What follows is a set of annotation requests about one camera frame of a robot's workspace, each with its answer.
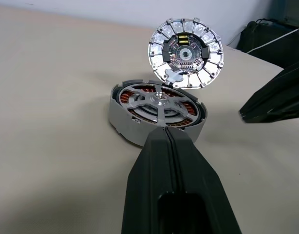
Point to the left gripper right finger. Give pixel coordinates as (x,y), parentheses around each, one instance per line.
(198,170)

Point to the grey motor stator housing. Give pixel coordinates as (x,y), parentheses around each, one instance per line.
(125,126)

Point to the black bag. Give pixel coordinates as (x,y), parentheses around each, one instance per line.
(261,39)

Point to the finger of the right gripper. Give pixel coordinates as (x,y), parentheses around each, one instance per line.
(281,92)
(281,114)

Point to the silver spoked rotor disc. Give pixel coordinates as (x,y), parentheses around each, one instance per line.
(160,100)

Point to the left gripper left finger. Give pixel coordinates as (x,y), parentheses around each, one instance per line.
(147,170)

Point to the motor cover with circuit board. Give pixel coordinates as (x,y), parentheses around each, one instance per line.
(186,53)

